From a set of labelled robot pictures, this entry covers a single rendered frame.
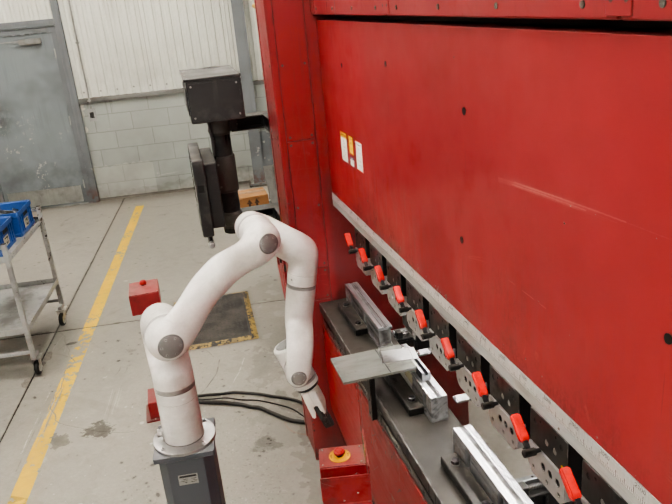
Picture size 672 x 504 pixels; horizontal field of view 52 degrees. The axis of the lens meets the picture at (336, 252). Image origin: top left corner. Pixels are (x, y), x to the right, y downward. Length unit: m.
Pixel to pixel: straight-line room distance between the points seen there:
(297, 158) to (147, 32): 6.15
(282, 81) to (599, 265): 1.99
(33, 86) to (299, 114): 6.55
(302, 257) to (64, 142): 7.45
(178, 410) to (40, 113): 7.47
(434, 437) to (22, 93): 7.77
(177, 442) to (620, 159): 1.52
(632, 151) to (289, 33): 2.05
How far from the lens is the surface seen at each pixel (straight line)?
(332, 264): 3.24
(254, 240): 1.94
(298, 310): 2.12
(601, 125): 1.22
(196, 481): 2.24
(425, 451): 2.27
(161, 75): 9.07
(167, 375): 2.09
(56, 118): 9.31
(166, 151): 9.22
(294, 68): 3.01
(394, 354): 2.54
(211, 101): 3.13
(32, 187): 9.57
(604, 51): 1.21
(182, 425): 2.16
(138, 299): 3.94
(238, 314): 5.37
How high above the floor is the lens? 2.23
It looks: 20 degrees down
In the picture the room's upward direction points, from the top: 5 degrees counter-clockwise
